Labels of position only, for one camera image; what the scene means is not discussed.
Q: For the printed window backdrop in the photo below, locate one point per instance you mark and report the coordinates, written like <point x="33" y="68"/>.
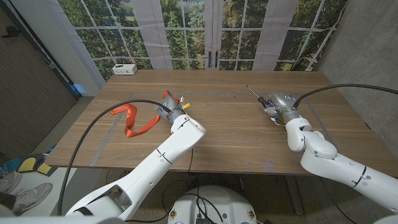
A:
<point x="102" y="40"/>

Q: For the orange ribbon roll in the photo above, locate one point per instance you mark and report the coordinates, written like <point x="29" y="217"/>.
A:
<point x="124" y="109"/>

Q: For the dark grey door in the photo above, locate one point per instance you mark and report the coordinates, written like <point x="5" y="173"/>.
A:
<point x="25" y="93"/>

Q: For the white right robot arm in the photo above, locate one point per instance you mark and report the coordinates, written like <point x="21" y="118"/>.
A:
<point x="326" y="158"/>

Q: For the grey sneaker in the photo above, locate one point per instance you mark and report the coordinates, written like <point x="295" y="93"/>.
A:
<point x="31" y="196"/>
<point x="9" y="182"/>

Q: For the grey table leg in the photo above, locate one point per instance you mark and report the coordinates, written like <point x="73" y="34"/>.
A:
<point x="293" y="193"/>

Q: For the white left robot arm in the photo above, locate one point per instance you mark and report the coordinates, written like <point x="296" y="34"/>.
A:
<point x="174" y="140"/>

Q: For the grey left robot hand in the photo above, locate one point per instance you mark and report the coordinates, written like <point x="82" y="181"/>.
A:
<point x="169" y="107"/>

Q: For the yellow teal foam mat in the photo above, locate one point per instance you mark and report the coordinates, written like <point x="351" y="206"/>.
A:
<point x="29" y="164"/>

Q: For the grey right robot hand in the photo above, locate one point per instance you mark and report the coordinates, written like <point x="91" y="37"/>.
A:
<point x="284" y="104"/>

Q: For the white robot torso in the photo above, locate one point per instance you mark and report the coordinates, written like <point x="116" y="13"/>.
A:
<point x="214" y="205"/>

